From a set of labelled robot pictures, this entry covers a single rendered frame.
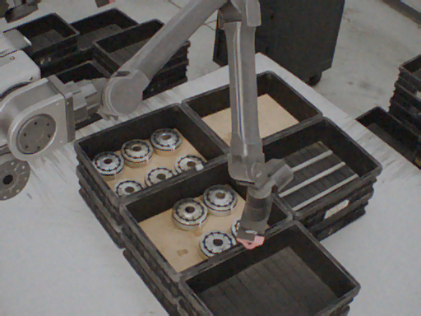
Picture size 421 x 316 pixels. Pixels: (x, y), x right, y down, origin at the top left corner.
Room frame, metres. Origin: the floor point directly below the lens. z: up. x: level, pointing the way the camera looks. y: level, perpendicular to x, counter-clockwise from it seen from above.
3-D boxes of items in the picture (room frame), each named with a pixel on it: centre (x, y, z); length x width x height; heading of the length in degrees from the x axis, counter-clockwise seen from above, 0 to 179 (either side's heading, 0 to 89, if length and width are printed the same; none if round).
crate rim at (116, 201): (1.39, 0.18, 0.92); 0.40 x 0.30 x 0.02; 130
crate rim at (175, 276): (1.16, -0.01, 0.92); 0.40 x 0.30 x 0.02; 130
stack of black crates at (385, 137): (2.28, -0.87, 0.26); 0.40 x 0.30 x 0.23; 45
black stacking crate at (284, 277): (0.93, -0.20, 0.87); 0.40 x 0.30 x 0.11; 130
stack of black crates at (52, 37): (2.51, 0.96, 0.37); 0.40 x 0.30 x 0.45; 135
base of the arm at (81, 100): (0.93, 0.28, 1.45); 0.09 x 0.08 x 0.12; 45
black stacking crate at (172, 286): (1.16, -0.01, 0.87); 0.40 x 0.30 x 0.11; 130
